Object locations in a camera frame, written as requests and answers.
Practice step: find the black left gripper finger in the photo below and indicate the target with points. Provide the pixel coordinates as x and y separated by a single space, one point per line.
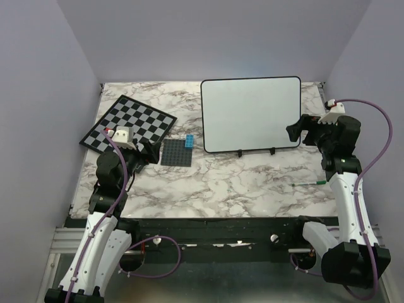
157 159
150 149

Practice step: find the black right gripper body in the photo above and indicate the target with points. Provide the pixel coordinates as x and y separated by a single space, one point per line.
319 132

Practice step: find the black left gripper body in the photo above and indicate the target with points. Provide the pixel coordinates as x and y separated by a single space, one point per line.
134 157

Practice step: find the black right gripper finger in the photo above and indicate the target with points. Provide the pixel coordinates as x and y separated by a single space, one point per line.
294 131
305 122

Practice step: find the green whiteboard marker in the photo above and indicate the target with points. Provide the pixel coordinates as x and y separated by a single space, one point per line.
309 183

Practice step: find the white whiteboard black frame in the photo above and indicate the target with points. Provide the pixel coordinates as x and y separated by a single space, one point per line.
249 114

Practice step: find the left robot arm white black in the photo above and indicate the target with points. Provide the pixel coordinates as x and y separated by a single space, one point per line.
105 239

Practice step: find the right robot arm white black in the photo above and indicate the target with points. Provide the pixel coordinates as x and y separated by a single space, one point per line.
355 258

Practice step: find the dark grey lego baseplate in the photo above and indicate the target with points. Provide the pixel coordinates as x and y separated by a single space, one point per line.
174 153

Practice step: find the blue lego brick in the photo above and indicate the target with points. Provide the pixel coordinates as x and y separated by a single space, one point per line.
189 141

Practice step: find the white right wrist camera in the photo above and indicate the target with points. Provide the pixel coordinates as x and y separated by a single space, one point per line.
335 110

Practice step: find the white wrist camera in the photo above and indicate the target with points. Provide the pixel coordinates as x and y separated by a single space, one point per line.
335 110
122 136

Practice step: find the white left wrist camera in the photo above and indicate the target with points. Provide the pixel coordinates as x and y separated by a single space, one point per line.
122 136

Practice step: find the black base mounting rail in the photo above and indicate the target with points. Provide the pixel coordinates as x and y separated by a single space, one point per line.
216 240

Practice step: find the aluminium extrusion frame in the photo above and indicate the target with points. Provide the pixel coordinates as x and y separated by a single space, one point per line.
66 240

